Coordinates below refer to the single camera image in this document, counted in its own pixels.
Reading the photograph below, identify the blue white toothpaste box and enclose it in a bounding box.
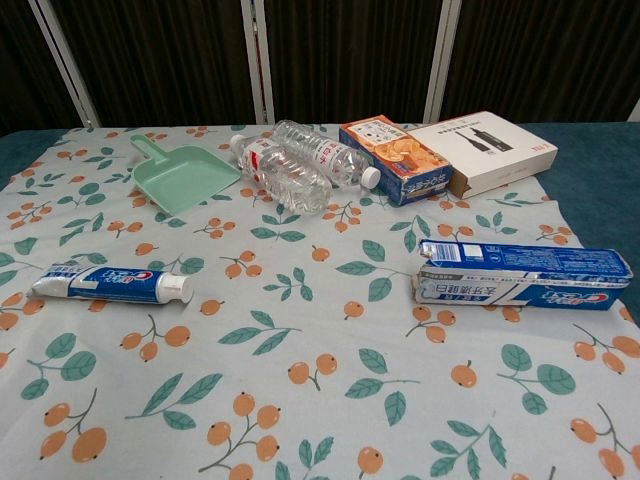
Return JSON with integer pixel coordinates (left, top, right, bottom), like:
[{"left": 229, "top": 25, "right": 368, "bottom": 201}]
[{"left": 410, "top": 238, "right": 634, "bottom": 311}]

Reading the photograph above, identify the blue white toothpaste tube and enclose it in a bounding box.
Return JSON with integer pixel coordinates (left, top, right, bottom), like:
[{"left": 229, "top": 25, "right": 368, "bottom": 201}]
[{"left": 25, "top": 263, "right": 195, "bottom": 312}]

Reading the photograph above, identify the orange and blue snack box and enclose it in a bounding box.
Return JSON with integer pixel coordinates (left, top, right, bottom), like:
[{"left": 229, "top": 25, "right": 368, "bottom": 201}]
[{"left": 338, "top": 114, "right": 455, "bottom": 207}]

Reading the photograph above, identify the white cardboard product box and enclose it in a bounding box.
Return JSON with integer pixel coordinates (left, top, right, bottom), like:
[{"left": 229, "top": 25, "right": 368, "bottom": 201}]
[{"left": 407, "top": 110, "right": 559, "bottom": 200}]

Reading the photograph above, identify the clear bottle with red label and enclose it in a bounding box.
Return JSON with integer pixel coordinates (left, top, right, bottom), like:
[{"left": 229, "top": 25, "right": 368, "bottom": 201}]
[{"left": 229, "top": 133, "right": 334, "bottom": 215}]

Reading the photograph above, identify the clear ribbed water bottle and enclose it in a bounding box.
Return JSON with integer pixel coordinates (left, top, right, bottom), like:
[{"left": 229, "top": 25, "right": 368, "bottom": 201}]
[{"left": 272, "top": 119, "right": 382, "bottom": 190}]

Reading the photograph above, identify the floral orange fruit tablecloth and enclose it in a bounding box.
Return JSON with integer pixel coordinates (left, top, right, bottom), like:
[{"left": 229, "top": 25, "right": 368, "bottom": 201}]
[{"left": 0, "top": 122, "right": 640, "bottom": 480}]

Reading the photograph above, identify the mint green plastic dustpan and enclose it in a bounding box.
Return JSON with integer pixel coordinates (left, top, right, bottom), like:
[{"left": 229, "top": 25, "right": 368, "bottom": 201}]
[{"left": 129, "top": 133, "right": 242, "bottom": 218}]

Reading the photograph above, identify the white screen frame post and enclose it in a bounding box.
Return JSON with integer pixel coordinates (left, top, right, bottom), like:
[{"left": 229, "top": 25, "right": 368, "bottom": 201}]
[
  {"left": 27, "top": 0, "right": 101, "bottom": 129},
  {"left": 239, "top": 0, "right": 275, "bottom": 126},
  {"left": 422, "top": 0, "right": 461, "bottom": 125}
]

